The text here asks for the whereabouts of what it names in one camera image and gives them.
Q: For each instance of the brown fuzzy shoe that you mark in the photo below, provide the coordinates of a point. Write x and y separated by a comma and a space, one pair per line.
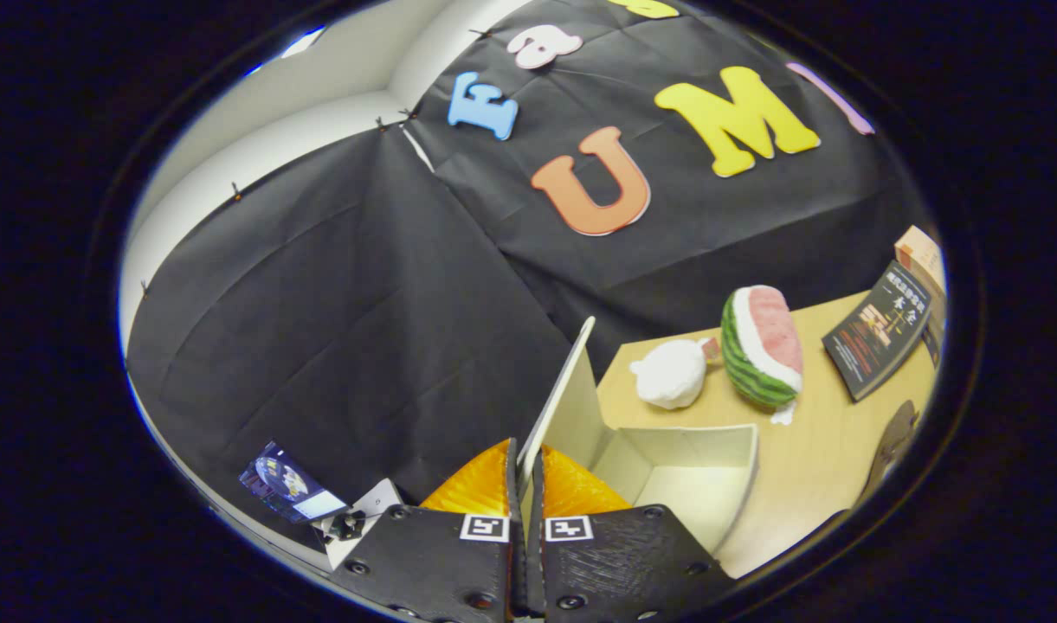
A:
892, 441

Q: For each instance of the white plush toy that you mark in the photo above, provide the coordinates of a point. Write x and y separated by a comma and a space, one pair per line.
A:
671, 374

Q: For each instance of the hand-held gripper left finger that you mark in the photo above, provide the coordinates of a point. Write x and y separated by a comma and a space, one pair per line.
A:
441, 562

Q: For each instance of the blue printed card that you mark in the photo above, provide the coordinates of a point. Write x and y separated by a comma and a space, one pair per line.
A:
281, 480

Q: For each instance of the beige fabric storage box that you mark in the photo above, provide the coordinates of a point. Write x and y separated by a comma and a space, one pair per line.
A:
684, 484

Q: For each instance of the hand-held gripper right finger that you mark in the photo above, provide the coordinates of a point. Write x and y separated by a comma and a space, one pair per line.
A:
615, 562

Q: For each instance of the beige book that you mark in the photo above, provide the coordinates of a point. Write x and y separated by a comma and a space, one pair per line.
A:
918, 251

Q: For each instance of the black book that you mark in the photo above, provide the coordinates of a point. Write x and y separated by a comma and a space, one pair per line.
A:
879, 329

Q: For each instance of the white mounting bracket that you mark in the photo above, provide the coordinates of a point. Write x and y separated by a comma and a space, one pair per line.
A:
377, 502

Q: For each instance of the watermelon slice plush toy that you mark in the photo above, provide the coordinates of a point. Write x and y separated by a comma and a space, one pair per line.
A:
757, 346

